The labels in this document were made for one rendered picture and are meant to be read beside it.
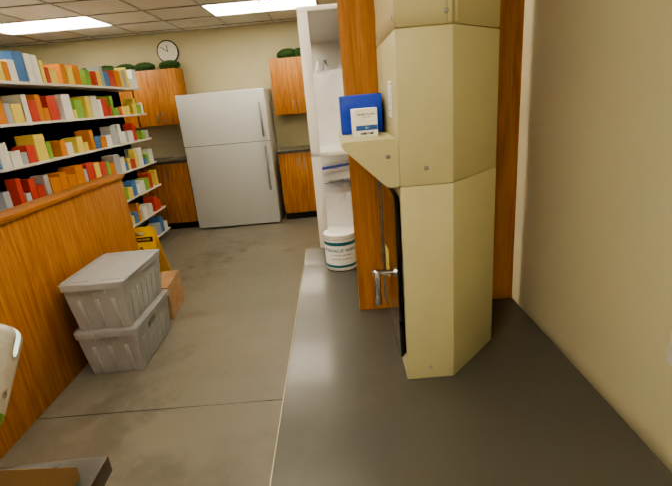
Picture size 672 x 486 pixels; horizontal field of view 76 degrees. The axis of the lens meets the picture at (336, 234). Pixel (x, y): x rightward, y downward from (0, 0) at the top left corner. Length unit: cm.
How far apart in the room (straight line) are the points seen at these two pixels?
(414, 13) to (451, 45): 9
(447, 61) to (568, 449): 76
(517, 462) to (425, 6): 85
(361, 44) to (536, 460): 103
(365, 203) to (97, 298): 212
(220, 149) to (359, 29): 483
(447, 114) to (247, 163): 512
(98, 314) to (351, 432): 235
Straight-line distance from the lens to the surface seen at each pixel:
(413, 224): 92
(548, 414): 105
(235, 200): 604
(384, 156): 88
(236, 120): 588
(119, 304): 300
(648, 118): 96
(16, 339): 100
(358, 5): 126
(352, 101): 106
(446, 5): 92
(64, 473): 103
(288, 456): 95
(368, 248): 132
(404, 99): 88
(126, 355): 318
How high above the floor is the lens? 160
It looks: 18 degrees down
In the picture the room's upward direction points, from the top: 5 degrees counter-clockwise
